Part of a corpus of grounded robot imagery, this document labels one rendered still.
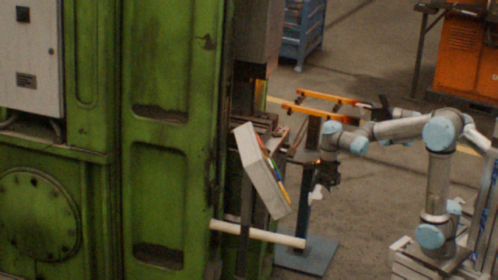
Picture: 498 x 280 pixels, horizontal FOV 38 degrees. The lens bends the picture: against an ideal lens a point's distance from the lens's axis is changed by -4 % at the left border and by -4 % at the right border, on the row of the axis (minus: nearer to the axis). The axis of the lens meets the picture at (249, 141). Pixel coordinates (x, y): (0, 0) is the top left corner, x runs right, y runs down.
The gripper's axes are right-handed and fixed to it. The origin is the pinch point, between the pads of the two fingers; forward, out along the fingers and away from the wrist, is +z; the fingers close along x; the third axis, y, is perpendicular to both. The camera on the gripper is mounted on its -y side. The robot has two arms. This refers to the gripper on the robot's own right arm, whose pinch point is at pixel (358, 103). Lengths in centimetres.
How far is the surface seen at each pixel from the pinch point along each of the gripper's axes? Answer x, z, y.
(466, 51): 278, -43, 43
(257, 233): -98, 20, 33
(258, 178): -132, 10, -15
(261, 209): -75, 26, 34
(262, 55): -77, 31, -44
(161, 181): -100, 68, 17
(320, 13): 351, 113, 53
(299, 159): -28.9, 22.2, 26.3
